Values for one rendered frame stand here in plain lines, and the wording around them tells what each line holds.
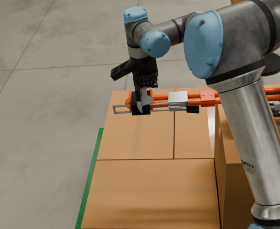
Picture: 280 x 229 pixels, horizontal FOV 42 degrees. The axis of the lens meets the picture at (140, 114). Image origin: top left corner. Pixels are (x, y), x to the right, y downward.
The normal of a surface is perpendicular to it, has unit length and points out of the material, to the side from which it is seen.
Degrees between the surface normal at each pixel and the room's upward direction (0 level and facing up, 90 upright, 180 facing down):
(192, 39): 84
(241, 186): 91
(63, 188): 0
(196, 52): 84
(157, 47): 90
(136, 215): 0
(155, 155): 0
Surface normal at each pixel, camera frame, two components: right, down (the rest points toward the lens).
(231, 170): -0.07, 0.65
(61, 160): -0.11, -0.76
